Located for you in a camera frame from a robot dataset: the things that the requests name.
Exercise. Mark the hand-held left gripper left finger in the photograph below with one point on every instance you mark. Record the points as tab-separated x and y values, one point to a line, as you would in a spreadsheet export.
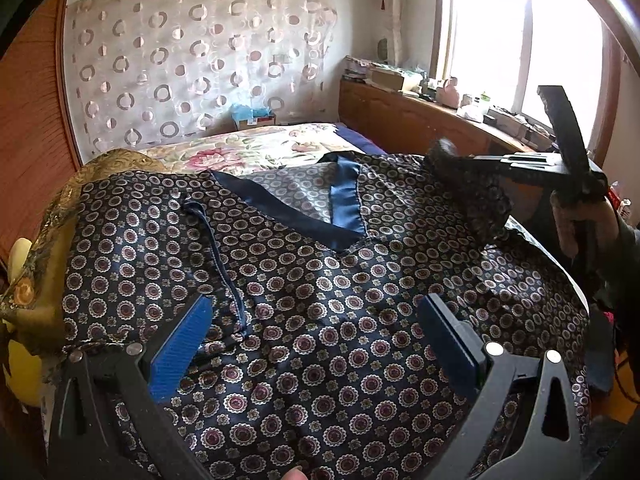
182	350

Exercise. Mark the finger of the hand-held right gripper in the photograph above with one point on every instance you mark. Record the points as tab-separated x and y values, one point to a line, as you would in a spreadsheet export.
510	166

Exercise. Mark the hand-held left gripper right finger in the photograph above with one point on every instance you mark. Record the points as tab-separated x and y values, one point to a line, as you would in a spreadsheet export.
450	342

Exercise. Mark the navy patterned pajama top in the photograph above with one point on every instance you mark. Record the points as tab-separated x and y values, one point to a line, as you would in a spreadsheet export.
320	310

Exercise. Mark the person's right forearm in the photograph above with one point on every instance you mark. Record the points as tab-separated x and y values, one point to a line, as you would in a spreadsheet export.
620	265

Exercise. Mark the person's right hand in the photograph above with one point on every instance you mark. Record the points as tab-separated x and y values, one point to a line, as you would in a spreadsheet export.
561	222

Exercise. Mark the person's left hand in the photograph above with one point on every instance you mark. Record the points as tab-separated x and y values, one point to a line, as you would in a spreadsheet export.
295	474

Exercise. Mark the white plastic bag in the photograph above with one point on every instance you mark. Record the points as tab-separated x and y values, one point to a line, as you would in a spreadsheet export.
470	112

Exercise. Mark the red and white box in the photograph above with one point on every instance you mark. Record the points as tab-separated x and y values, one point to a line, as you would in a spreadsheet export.
620	200

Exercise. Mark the long wooden cabinet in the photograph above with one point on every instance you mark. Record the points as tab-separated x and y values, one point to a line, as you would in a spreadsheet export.
415	120

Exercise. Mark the navy blue blanket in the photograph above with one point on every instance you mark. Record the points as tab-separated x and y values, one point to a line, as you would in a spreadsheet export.
362	141

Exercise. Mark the pile of boxes and books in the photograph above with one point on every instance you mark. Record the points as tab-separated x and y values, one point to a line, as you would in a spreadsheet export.
385	75

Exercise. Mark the yellow cushion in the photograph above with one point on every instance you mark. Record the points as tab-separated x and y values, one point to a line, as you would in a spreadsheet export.
20	370

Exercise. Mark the gold embroidered pillow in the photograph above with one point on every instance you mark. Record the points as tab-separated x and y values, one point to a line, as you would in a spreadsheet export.
55	220

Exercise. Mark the beige window curtain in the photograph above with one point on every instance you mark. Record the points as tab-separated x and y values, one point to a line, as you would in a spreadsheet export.
395	10

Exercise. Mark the pink floral quilt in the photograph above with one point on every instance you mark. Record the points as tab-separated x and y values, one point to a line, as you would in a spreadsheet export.
260	150

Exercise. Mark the cardboard box with blue bag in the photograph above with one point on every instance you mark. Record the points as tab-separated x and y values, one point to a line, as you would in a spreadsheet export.
252	115

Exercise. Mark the window with wooden frame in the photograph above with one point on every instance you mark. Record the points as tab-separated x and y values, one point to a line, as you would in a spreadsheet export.
520	40

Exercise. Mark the wooden wall panel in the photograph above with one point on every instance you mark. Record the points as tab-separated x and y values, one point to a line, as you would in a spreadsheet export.
35	125

